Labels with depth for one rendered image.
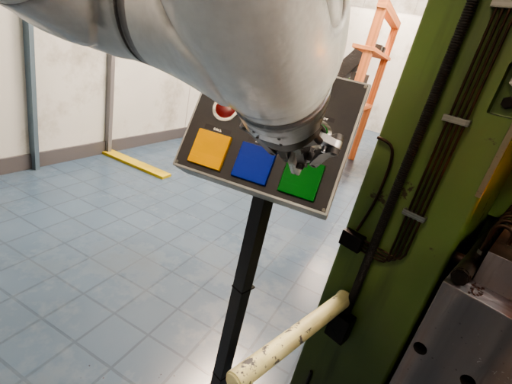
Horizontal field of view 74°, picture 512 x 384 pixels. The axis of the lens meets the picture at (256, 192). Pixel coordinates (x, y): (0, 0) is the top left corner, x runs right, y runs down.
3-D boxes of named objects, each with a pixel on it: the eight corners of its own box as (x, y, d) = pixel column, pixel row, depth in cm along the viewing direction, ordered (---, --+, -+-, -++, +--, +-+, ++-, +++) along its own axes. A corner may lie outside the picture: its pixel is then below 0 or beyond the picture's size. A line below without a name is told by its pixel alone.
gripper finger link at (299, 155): (298, 112, 39) (309, 115, 39) (304, 144, 50) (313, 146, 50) (286, 143, 39) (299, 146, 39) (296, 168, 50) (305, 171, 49)
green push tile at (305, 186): (313, 201, 64) (325, 165, 65) (276, 189, 66) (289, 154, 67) (313, 203, 66) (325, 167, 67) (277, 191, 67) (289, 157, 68)
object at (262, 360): (238, 402, 65) (244, 384, 63) (221, 382, 68) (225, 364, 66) (349, 311, 97) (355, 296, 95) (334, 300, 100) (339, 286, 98)
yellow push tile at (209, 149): (219, 170, 69) (231, 136, 70) (186, 160, 70) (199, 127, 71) (221, 172, 70) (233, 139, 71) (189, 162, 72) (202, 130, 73)
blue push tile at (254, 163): (264, 185, 67) (277, 150, 67) (229, 174, 68) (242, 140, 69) (265, 187, 68) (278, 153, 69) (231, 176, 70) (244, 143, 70)
